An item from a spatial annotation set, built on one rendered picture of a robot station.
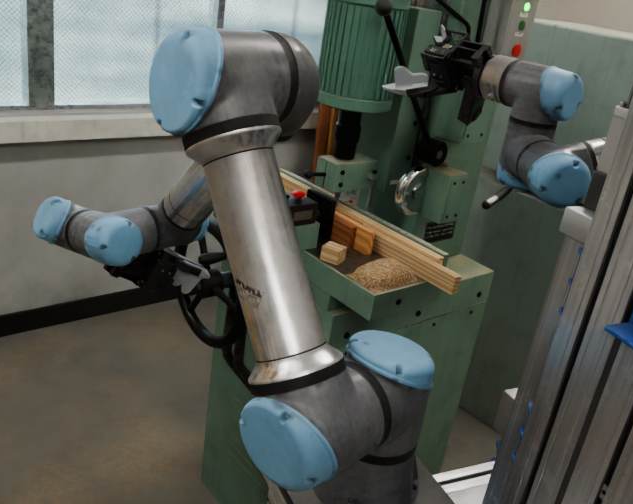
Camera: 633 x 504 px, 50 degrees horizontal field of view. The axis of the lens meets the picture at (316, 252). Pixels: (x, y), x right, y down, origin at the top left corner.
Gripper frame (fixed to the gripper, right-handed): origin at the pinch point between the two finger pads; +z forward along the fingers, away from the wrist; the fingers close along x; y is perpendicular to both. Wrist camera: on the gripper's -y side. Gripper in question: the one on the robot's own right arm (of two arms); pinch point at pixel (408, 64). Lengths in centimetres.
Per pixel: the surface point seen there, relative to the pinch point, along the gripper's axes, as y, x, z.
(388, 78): -10.1, -4.1, 13.7
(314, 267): -29.7, 34.7, 8.7
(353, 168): -26.4, 10.2, 18.8
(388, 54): -5.2, -6.1, 13.4
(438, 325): -69, 17, 1
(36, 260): -67, 80, 150
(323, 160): -22.3, 13.9, 23.5
